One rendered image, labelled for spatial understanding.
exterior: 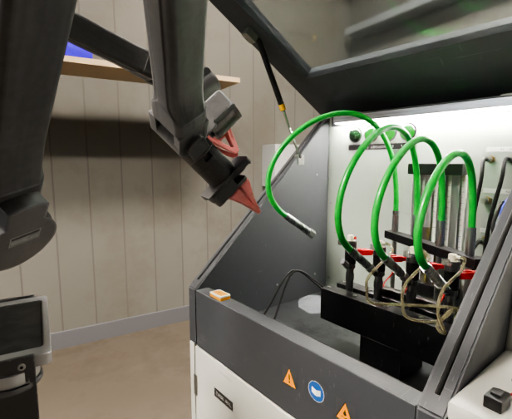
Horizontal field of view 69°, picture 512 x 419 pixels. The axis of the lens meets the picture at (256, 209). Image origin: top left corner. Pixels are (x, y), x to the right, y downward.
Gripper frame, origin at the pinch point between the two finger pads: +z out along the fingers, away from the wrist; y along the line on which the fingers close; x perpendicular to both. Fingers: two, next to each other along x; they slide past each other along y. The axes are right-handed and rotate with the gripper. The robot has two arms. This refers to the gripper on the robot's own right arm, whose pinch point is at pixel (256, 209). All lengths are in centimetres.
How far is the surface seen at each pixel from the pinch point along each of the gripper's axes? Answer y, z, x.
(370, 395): -12.2, 26.8, -21.7
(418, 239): 12.4, 18.0, -19.1
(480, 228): 37, 49, -2
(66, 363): -124, 47, 189
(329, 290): 0.5, 32.6, 9.2
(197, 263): -23, 84, 228
